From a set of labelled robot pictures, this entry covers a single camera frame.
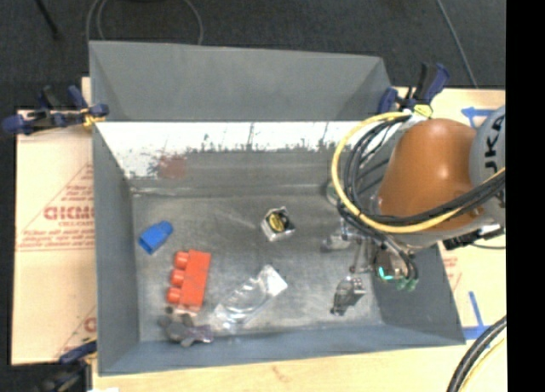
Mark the blue sponge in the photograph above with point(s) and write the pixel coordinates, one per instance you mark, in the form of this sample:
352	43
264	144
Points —
155	237

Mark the small metal box, yellow-black disc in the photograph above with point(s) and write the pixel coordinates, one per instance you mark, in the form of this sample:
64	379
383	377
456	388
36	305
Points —
277	224

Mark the black cylinder on white bracket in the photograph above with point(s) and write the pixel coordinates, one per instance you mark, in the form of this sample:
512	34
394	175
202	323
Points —
462	240

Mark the grey metal bin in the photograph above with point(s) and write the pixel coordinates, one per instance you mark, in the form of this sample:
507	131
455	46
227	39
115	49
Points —
238	92

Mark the brown cardboard board, red print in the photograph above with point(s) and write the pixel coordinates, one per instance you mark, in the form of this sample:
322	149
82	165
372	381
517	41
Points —
51	211

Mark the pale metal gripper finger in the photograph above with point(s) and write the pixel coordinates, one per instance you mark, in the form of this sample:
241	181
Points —
348	293
337	242

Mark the grey and purple toy animal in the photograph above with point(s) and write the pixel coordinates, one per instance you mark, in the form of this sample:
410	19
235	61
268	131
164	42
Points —
181	330

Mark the red toy building block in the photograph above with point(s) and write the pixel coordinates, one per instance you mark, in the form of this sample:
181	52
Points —
193	275

